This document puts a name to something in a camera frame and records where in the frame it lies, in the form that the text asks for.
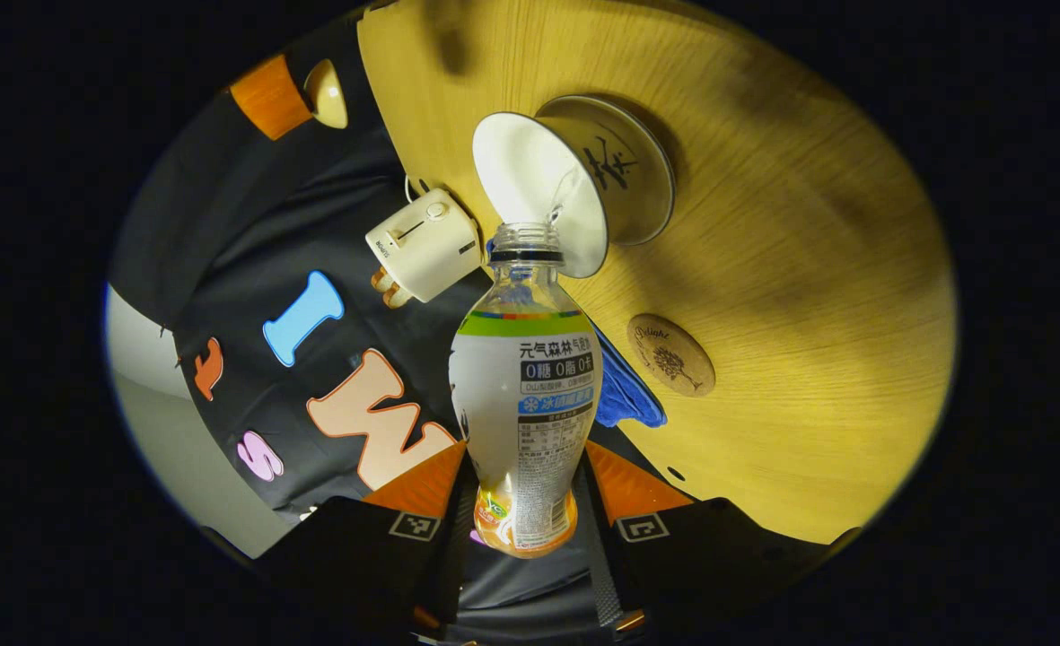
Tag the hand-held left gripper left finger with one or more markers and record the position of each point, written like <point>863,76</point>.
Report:
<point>368,556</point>

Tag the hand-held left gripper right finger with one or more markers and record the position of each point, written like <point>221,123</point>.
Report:
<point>718,556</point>

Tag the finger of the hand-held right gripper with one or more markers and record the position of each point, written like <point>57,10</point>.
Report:
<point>269,97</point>

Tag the round cork coaster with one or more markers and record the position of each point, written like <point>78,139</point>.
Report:
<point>671,355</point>

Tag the clear plastic water bottle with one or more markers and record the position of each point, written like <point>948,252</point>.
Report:
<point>525,404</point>

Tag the cream ceramic teacup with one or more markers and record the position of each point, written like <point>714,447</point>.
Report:
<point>530,170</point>

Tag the black backdrop cloth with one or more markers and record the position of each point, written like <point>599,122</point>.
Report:
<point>224,224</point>

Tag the blue towel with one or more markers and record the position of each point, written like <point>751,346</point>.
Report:
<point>628,395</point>

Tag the white toaster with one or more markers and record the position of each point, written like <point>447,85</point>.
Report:
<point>422,247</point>

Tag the toast slice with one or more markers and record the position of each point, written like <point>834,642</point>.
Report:
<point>381,280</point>
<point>397,296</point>

